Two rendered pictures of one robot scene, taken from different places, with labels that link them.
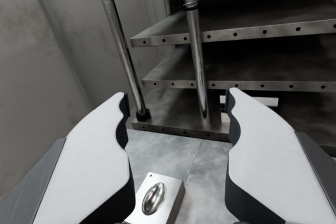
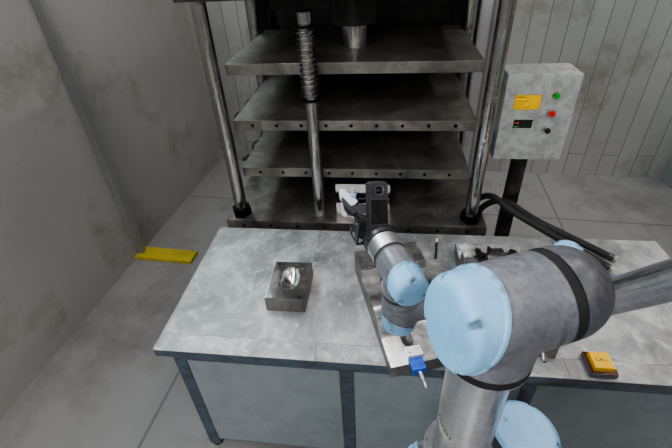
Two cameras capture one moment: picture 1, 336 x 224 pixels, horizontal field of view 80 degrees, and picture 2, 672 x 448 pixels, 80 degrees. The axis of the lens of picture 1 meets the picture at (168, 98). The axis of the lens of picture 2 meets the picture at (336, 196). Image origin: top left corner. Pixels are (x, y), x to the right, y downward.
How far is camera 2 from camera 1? 91 cm
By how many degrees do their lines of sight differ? 19
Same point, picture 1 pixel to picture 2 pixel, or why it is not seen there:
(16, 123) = (19, 235)
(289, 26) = (396, 123)
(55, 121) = (71, 231)
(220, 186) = (343, 267)
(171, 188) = (302, 270)
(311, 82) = (415, 170)
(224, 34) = (340, 124)
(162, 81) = (270, 169)
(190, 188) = (317, 272)
